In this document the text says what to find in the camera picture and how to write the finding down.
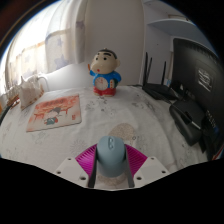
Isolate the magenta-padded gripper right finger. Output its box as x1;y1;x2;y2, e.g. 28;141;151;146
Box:
124;144;171;188

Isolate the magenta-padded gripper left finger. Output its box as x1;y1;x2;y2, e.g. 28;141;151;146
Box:
54;144;99;188

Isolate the light blue computer mouse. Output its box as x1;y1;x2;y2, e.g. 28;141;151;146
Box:
95;134;128;179

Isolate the red cartoon print mouse pad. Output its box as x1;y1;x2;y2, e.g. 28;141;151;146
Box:
25;93;83;133

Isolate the white printed tablecloth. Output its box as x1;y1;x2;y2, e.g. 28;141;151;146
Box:
0;84;214;191

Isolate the black router with antennas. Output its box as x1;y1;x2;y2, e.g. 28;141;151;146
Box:
141;51;181;101

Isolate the white curved furniture back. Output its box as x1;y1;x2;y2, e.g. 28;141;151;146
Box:
41;59;96;93

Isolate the large white conch shell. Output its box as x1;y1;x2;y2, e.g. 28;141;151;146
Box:
18;74;46;111

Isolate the cartoon boy figurine clock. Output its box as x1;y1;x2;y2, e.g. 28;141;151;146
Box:
87;48;123;98

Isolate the wooden model sailing ship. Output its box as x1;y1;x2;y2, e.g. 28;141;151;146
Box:
3;83;21;109

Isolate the black computer monitor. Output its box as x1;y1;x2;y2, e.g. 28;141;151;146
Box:
171;37;224;161

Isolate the white star print curtain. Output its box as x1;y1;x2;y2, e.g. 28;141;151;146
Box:
0;0;89;98

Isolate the white shelf unit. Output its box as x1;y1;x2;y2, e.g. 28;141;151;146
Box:
141;0;214;88

